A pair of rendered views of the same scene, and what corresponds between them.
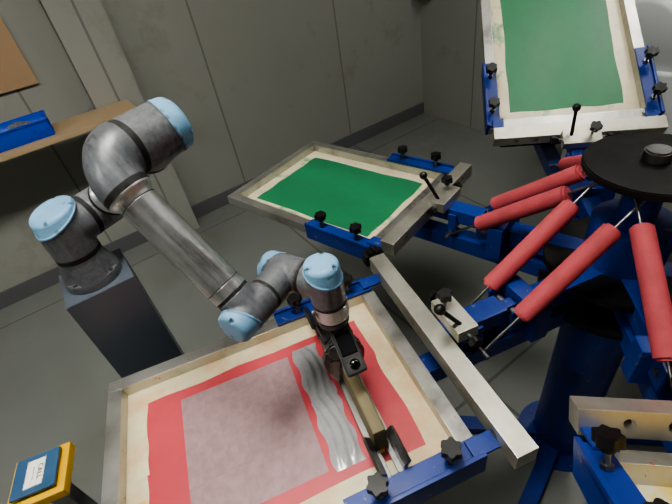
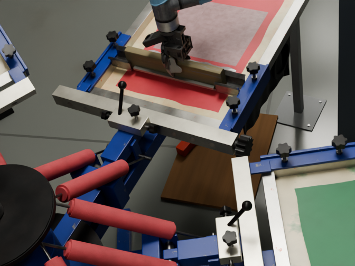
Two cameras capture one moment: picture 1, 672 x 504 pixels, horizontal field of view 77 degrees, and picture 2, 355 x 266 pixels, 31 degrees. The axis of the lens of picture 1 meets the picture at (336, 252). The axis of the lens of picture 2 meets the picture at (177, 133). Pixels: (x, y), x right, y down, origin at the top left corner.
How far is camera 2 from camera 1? 2.24 m
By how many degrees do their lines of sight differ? 87
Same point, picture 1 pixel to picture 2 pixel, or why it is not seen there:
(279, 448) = not seen: hidden behind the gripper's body
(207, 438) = (228, 15)
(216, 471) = (206, 12)
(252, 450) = (198, 27)
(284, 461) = not seen: hidden behind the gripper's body
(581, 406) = (26, 79)
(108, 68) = not seen: outside the picture
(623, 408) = (9, 89)
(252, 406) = (223, 37)
